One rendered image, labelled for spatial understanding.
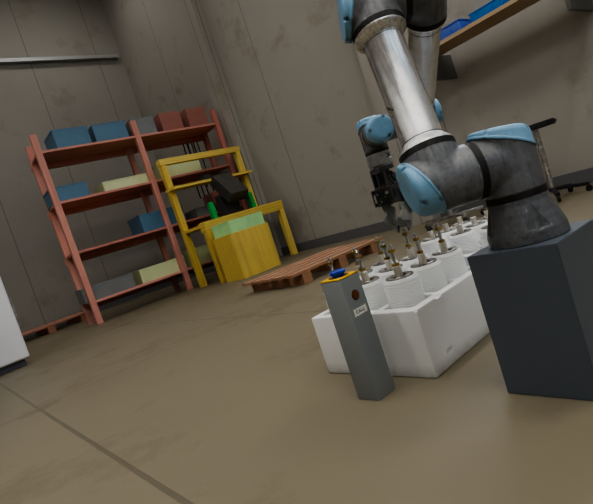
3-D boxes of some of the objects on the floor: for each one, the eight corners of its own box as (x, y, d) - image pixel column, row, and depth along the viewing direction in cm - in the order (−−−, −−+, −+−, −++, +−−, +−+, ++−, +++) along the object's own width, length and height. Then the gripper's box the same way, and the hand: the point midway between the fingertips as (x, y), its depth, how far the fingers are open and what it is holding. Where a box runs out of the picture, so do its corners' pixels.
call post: (396, 388, 121) (358, 271, 119) (379, 401, 117) (340, 280, 114) (374, 386, 127) (338, 274, 124) (358, 399, 122) (320, 283, 120)
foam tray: (504, 320, 144) (487, 263, 143) (437, 378, 119) (415, 310, 117) (400, 325, 173) (385, 278, 172) (328, 373, 148) (310, 318, 147)
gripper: (358, 174, 149) (379, 239, 150) (389, 163, 141) (411, 232, 143) (372, 170, 155) (392, 233, 157) (402, 159, 148) (422, 225, 149)
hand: (403, 226), depth 152 cm, fingers open, 3 cm apart
